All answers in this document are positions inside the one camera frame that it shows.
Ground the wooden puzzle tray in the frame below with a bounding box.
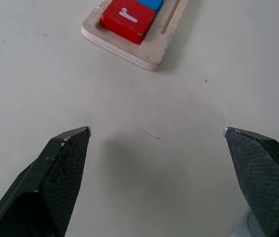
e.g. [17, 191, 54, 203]
[81, 0, 188, 72]

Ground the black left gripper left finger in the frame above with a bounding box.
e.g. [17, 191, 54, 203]
[0, 126, 92, 237]

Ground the red letter block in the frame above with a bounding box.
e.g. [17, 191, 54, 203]
[100, 0, 156, 45]

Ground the blue block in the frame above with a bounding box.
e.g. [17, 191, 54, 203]
[136, 0, 165, 12]

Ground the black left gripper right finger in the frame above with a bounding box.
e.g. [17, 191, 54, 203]
[222, 126, 279, 237]

